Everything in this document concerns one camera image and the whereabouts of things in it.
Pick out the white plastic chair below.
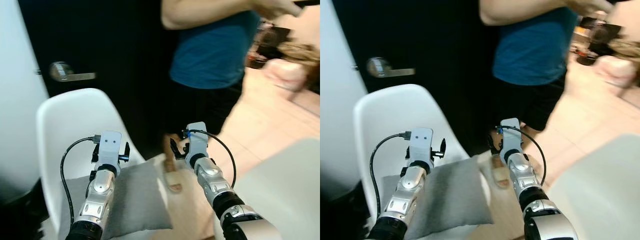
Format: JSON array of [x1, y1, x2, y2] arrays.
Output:
[[36, 88, 171, 240], [352, 84, 493, 240]]

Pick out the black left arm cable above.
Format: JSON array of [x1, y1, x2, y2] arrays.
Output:
[[369, 131, 412, 218], [60, 135, 101, 228]]

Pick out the light grey left wrist camera mount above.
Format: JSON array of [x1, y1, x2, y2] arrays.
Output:
[[408, 128, 434, 164], [96, 131, 123, 168]]

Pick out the light grey right wrist camera mount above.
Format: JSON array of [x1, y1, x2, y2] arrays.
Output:
[[186, 122, 209, 161], [500, 118, 522, 154]]

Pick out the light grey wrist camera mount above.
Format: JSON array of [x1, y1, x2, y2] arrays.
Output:
[[408, 128, 434, 164], [186, 122, 209, 161], [500, 118, 522, 154], [96, 131, 123, 168]]

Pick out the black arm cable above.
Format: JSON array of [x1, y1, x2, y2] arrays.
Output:
[[182, 128, 237, 190], [369, 131, 412, 218], [496, 125, 547, 187], [60, 135, 101, 228]]

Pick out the person in blue shirt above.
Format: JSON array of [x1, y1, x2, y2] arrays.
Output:
[[161, 0, 306, 193], [479, 0, 616, 188]]

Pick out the silver door lever handle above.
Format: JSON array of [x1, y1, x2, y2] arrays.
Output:
[[49, 61, 97, 82], [366, 57, 416, 78]]

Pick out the black door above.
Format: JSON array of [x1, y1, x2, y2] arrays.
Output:
[[17, 0, 183, 161], [332, 0, 501, 151]]

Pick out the pink pouf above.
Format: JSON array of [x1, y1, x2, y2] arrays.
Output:
[[265, 58, 308, 93], [595, 55, 638, 91]]

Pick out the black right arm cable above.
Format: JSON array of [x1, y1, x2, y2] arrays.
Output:
[[496, 125, 547, 187], [182, 128, 237, 190]]

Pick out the grey pillow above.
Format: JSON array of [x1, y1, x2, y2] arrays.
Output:
[[59, 161, 173, 240], [382, 157, 493, 236]]

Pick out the white bed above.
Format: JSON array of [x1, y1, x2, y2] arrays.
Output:
[[547, 132, 640, 240], [215, 137, 321, 240]]

